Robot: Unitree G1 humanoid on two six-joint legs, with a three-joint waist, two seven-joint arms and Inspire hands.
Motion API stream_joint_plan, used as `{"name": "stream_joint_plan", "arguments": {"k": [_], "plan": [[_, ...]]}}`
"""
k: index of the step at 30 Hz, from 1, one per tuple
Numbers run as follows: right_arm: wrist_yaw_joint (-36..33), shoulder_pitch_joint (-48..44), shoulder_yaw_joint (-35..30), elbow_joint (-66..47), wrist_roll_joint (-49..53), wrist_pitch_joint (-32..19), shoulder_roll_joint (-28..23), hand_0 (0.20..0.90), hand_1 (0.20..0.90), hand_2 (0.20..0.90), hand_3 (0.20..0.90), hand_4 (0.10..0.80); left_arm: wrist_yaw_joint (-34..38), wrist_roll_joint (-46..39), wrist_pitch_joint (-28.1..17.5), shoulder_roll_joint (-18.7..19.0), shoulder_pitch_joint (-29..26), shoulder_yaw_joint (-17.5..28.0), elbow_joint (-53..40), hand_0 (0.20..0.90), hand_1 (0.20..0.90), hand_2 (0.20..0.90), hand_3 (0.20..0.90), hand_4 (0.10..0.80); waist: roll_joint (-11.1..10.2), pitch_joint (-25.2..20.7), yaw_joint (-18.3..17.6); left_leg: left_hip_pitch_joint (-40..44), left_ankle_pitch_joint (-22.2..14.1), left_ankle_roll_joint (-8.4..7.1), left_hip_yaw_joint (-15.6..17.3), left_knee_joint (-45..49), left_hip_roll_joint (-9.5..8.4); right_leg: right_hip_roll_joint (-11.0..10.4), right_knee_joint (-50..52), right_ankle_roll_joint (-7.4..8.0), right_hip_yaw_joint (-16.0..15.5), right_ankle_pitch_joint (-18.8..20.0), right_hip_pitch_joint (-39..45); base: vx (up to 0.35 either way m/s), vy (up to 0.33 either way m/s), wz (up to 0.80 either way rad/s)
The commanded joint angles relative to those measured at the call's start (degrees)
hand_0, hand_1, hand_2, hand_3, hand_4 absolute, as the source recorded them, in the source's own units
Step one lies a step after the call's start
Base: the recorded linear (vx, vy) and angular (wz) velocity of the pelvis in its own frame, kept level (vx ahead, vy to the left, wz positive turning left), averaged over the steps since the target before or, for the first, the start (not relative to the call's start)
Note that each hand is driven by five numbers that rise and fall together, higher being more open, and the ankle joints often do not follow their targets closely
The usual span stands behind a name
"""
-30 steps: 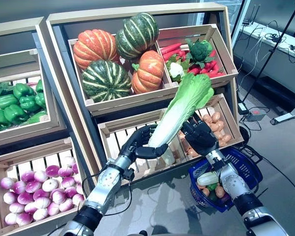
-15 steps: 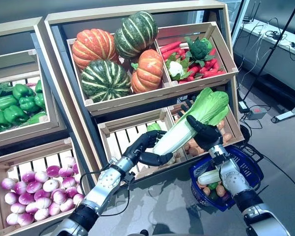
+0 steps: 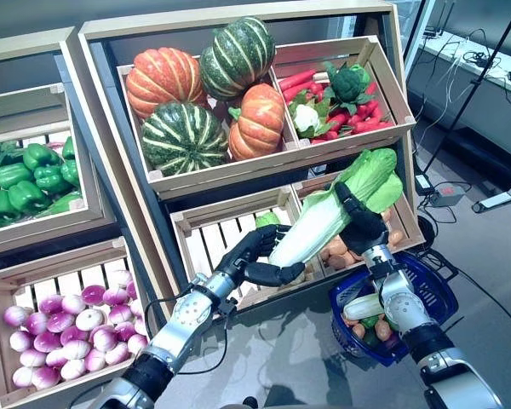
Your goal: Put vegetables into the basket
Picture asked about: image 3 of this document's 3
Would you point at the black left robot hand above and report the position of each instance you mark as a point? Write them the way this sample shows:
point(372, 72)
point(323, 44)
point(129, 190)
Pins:
point(242, 255)

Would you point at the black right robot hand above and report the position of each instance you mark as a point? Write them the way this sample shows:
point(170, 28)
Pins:
point(366, 234)

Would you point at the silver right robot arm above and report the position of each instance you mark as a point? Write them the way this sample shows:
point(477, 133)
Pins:
point(400, 298)

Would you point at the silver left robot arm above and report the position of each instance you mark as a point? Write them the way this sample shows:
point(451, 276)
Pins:
point(187, 311)

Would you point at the blue plastic shopping basket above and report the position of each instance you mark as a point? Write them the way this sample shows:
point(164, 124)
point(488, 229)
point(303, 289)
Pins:
point(434, 294)

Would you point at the brown potato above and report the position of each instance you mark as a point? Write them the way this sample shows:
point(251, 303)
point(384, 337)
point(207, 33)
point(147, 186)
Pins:
point(336, 260)
point(338, 247)
point(395, 236)

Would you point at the black round base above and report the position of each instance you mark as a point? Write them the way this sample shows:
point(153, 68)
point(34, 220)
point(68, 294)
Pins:
point(428, 230)

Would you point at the white power adapter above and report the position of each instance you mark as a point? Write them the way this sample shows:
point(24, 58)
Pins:
point(422, 181)

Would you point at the grey box red label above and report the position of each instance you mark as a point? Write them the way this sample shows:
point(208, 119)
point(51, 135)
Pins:
point(449, 196)

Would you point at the wide wooden crate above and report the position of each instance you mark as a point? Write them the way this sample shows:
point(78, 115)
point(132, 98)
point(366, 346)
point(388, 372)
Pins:
point(196, 172)

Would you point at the small orange round vegetable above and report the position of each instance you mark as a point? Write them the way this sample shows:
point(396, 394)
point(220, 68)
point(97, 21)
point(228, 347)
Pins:
point(383, 329)
point(358, 330)

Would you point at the red carrot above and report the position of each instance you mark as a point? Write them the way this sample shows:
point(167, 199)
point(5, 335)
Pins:
point(338, 119)
point(298, 91)
point(296, 80)
point(371, 88)
point(372, 127)

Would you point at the purple white onion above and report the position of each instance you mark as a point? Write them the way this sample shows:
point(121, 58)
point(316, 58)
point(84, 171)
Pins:
point(94, 360)
point(73, 304)
point(50, 304)
point(93, 295)
point(102, 338)
point(45, 378)
point(15, 315)
point(59, 322)
point(125, 331)
point(76, 349)
point(117, 353)
point(113, 296)
point(136, 307)
point(72, 369)
point(23, 377)
point(132, 289)
point(56, 358)
point(47, 342)
point(36, 324)
point(89, 319)
point(20, 341)
point(120, 278)
point(140, 326)
point(137, 344)
point(32, 358)
point(120, 314)

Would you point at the green striped pumpkin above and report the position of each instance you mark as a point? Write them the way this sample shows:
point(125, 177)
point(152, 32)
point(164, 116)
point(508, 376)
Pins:
point(183, 138)
point(238, 55)

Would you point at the white cauliflower with leaves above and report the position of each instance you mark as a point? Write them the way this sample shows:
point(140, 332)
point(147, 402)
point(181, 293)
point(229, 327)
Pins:
point(306, 117)

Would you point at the small orange pumpkin green stem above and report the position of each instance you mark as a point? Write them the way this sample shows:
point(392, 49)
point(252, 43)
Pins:
point(257, 123)

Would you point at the green broccoli head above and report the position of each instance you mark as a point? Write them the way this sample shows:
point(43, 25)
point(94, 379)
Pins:
point(349, 83)

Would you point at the white desk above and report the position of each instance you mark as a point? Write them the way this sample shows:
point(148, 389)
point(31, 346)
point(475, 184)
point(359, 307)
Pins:
point(494, 111)

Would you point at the black tripod stand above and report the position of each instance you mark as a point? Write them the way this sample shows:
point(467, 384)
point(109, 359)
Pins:
point(474, 83)

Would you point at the large orange ribbed pumpkin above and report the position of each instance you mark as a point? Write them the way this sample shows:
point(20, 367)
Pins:
point(162, 81)

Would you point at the black router with antennas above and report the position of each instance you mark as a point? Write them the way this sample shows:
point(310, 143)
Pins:
point(432, 32)

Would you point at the tall wooden display shelf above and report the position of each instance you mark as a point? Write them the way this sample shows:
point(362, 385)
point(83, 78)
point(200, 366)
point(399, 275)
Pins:
point(238, 19)

